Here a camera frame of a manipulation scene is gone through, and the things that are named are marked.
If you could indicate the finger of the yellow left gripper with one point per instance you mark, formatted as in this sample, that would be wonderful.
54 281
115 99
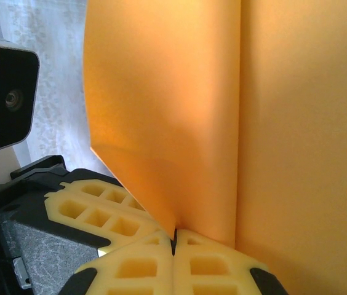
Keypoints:
102 187
82 212

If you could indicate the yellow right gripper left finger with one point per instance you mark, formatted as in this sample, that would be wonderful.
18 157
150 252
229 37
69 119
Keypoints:
164 264

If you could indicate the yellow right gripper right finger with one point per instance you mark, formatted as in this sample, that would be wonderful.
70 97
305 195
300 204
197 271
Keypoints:
182 264

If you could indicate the orange paper sheet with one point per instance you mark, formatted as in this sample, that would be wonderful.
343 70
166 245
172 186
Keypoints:
299 123

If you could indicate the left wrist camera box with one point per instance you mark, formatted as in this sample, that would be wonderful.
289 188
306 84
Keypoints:
4 98

